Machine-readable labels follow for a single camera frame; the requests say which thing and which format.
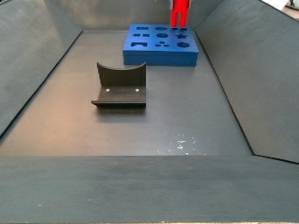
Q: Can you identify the dark grey curved fixture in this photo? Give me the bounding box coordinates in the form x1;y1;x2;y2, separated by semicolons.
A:
91;64;146;108

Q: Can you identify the red square-circle peg object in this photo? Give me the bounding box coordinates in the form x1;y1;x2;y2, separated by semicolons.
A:
171;0;191;27

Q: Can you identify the blue foam shape board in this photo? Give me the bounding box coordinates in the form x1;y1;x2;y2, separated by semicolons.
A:
123;24;199;67

